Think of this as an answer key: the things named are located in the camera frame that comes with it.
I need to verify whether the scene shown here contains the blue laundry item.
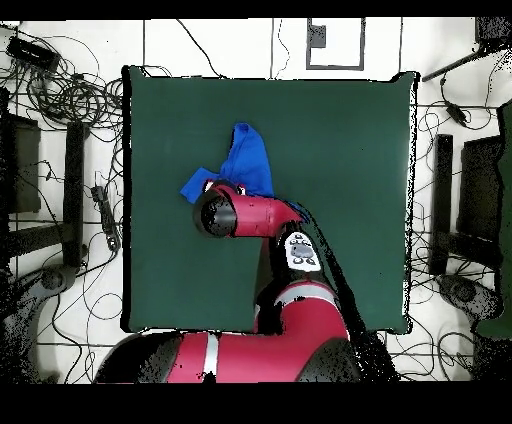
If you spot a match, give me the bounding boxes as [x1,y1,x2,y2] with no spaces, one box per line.
[179,121,310,224]

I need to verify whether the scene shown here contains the black power strip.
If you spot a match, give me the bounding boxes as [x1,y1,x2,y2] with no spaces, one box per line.
[90,185,122,252]

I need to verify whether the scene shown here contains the dark green table cloth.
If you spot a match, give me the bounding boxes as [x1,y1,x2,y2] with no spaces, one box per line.
[121,65,419,334]
[475,99,512,341]

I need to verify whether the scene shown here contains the grey floor frame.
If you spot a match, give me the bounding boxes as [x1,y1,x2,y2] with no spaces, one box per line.
[306,17,366,71]

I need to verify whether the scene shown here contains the black rod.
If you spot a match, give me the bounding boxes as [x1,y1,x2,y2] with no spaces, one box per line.
[421,47,493,83]

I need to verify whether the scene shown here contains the black box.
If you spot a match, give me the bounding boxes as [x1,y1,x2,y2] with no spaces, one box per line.
[0,113,42,215]
[457,135,503,241]

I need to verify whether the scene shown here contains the black power brick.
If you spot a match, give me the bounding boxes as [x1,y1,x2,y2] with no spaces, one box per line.
[5,35,61,73]

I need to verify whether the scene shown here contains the grey stand foot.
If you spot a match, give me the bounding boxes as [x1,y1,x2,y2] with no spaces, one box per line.
[435,273,501,323]
[7,263,79,383]

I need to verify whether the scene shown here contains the black cable adapter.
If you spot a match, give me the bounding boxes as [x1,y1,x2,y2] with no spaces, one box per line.
[445,101,469,127]

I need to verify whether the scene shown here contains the tangled black cables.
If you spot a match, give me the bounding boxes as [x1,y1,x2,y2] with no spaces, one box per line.
[0,23,125,141]

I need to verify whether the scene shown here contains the black stand bar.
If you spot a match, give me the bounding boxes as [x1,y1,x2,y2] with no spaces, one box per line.
[61,121,86,269]
[429,133,454,276]

